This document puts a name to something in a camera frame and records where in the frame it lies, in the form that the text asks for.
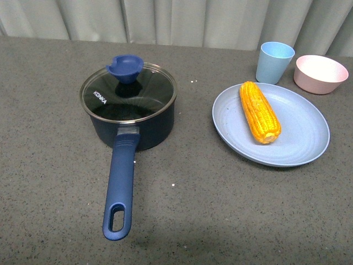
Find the glass lid with blue knob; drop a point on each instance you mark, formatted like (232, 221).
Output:
(128, 90)

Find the yellow corn cob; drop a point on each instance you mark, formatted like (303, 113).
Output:
(262, 120)

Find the dark blue saucepan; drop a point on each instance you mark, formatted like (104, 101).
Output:
(125, 140)

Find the light blue cup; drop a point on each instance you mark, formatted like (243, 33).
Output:
(274, 59)

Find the light blue plate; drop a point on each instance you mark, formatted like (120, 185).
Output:
(305, 132)

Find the pink bowl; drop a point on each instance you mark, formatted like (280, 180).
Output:
(318, 74)

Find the white pleated curtain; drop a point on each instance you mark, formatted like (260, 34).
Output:
(310, 27)

